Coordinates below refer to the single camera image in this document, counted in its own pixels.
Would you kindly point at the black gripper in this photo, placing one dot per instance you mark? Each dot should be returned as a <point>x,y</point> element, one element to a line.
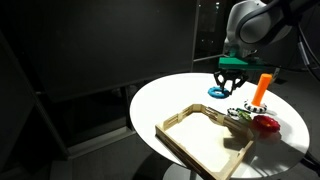
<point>237,77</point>

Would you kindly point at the green teether rings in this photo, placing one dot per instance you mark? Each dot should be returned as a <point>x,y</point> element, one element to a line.
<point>244,115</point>

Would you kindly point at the orange peg striped base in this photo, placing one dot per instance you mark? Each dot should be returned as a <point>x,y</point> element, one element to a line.
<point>256,105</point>

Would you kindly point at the green camera mount plate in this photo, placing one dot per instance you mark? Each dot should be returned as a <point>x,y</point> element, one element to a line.
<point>233,63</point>

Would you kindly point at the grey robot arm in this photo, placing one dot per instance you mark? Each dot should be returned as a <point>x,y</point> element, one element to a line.
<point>253,25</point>

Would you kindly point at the white round table pedestal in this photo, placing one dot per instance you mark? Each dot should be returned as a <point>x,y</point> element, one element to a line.
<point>177,172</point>

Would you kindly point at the wooden crate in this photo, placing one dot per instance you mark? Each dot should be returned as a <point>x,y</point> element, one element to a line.
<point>206,141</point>

